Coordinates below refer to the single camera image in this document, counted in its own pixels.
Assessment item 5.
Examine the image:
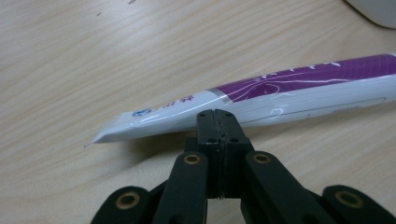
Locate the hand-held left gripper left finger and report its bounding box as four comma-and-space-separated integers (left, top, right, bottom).
195, 108, 224, 200

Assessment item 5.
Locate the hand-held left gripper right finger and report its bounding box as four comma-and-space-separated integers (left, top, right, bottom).
214, 108, 255, 200

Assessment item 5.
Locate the white and purple toothpaste tube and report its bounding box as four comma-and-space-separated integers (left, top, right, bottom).
83, 52, 396, 149

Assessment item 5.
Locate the white rounded object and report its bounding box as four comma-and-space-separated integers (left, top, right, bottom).
343, 0, 396, 31

